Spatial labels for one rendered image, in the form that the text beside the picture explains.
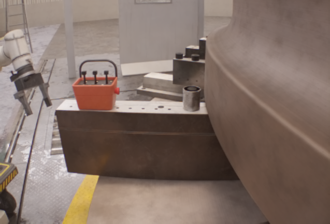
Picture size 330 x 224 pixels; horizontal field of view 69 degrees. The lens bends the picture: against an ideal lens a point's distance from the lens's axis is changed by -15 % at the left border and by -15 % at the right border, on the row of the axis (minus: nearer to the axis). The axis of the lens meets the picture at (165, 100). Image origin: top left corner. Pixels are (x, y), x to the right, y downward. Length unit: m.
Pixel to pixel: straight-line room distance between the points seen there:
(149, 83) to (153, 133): 1.27
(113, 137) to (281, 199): 0.91
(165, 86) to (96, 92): 1.27
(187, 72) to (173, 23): 2.22
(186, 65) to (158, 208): 1.29
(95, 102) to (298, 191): 0.97
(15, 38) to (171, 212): 0.99
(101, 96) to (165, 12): 3.18
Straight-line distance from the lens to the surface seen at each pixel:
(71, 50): 4.24
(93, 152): 1.42
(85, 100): 1.30
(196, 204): 1.31
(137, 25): 4.23
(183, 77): 2.27
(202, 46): 2.28
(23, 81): 1.13
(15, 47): 1.17
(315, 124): 0.59
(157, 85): 2.49
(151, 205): 1.30
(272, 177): 0.66
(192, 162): 1.37
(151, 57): 4.36
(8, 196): 1.77
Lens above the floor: 1.20
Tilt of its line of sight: 22 degrees down
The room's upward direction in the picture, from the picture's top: straight up
